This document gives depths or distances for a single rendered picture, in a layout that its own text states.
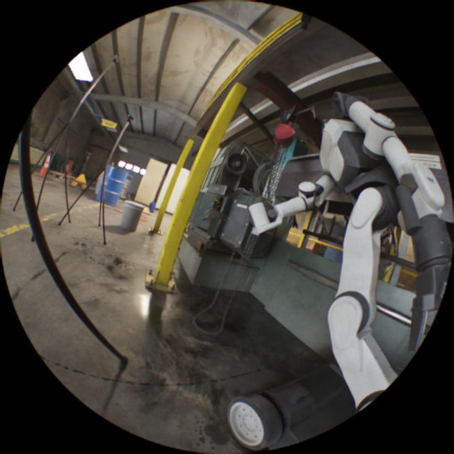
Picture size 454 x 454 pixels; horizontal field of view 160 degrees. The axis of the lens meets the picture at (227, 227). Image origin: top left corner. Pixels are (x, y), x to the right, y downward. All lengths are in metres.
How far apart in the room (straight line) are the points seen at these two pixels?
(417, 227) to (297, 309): 1.07
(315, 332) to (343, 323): 0.71
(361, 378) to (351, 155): 0.71
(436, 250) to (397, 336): 0.82
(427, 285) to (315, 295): 0.96
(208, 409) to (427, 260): 0.69
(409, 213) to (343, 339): 0.35
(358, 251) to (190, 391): 0.72
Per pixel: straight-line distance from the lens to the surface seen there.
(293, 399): 0.53
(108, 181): 4.07
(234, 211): 1.23
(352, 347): 0.52
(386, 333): 1.10
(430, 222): 0.35
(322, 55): 1.59
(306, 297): 1.23
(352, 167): 0.65
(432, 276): 0.32
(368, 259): 0.55
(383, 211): 0.57
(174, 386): 0.67
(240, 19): 5.53
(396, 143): 0.51
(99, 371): 0.67
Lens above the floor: 0.59
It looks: 2 degrees down
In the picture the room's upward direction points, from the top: 21 degrees clockwise
